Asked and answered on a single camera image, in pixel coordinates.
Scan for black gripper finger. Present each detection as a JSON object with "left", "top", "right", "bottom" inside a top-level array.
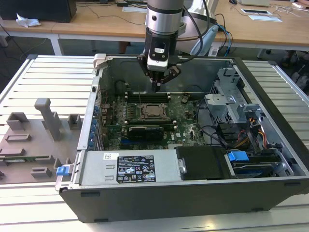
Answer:
[
  {"left": 137, "top": 54, "right": 158, "bottom": 94},
  {"left": 156, "top": 65, "right": 182, "bottom": 94}
]

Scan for metal socket cover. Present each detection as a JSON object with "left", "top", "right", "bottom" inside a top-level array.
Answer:
[{"left": 140, "top": 103, "right": 169, "bottom": 120}]

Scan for silver CPU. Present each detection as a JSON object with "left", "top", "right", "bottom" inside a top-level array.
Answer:
[{"left": 145, "top": 106, "right": 162, "bottom": 117}]

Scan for black RAM slot row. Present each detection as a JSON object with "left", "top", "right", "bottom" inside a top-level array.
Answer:
[
  {"left": 126, "top": 93, "right": 171, "bottom": 102},
  {"left": 125, "top": 119, "right": 176, "bottom": 127}
]

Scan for CPU socket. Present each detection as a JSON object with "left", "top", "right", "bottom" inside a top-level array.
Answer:
[{"left": 136, "top": 102, "right": 171, "bottom": 121}]

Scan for blue expansion slot clips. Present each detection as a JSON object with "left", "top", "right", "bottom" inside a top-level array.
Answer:
[{"left": 88, "top": 106, "right": 100, "bottom": 148}]

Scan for pale blue teach pendant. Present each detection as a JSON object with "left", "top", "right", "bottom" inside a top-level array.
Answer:
[{"left": 189, "top": 24, "right": 219, "bottom": 57}]

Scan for grey case release latch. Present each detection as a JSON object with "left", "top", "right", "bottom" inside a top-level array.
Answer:
[{"left": 93, "top": 53, "right": 107, "bottom": 70}]

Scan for white paper sheet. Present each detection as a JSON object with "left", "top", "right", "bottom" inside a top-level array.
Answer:
[{"left": 122, "top": 6, "right": 147, "bottom": 13}]

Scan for silver metal drive cage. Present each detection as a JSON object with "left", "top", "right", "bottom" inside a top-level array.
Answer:
[{"left": 204, "top": 67, "right": 266, "bottom": 126}]

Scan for green motherboard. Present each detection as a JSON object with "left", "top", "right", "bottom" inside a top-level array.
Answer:
[{"left": 100, "top": 93, "right": 210, "bottom": 150}]

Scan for wooden desk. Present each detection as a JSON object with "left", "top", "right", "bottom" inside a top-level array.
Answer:
[
  {"left": 52, "top": 0, "right": 309, "bottom": 58},
  {"left": 0, "top": 18, "right": 73, "bottom": 56}
]

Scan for black graphics card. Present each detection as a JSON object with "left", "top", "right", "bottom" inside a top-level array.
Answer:
[{"left": 127, "top": 125, "right": 165, "bottom": 142}]

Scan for white framed tablet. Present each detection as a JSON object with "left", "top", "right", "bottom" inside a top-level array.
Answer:
[{"left": 241, "top": 8, "right": 270, "bottom": 15}]

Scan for black plastic shroud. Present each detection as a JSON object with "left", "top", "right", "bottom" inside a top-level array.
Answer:
[{"left": 174, "top": 145, "right": 239, "bottom": 181}]

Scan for pale blue paper sheet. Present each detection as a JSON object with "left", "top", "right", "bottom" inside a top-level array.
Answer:
[{"left": 248, "top": 14, "right": 283, "bottom": 23}]

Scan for hard disk in blue carrier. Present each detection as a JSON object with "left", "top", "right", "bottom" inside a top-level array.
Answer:
[{"left": 226, "top": 151, "right": 278, "bottom": 178}]

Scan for silver power supply unit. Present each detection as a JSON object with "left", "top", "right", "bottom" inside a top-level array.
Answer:
[{"left": 72, "top": 149, "right": 182, "bottom": 187}]

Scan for black computer box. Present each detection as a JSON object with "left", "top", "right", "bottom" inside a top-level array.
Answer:
[{"left": 0, "top": 0, "right": 77, "bottom": 24}]

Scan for crumpled white paper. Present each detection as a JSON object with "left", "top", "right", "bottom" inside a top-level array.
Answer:
[{"left": 15, "top": 12, "right": 42, "bottom": 27}]

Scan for black open PC case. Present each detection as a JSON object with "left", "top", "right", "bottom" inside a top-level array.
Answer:
[{"left": 55, "top": 53, "right": 309, "bottom": 224}]

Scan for blue plastic latch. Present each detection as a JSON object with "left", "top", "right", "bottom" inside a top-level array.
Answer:
[{"left": 56, "top": 165, "right": 70, "bottom": 177}]

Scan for grey parts rack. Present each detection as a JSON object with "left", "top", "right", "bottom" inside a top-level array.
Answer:
[{"left": 0, "top": 98, "right": 84, "bottom": 185}]

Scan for green RAM stick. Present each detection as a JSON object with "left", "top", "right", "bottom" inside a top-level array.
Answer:
[{"left": 0, "top": 156, "right": 49, "bottom": 164}]

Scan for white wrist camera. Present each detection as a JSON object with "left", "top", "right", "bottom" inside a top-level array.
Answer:
[{"left": 147, "top": 41, "right": 169, "bottom": 73}]

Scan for blue cable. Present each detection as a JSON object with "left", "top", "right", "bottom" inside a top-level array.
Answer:
[{"left": 216, "top": 23, "right": 234, "bottom": 58}]

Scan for black flat cable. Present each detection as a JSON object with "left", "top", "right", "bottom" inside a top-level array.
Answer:
[{"left": 246, "top": 116, "right": 266, "bottom": 155}]

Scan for coloured wire bundle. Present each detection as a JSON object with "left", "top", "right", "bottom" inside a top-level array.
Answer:
[{"left": 238, "top": 117, "right": 267, "bottom": 148}]

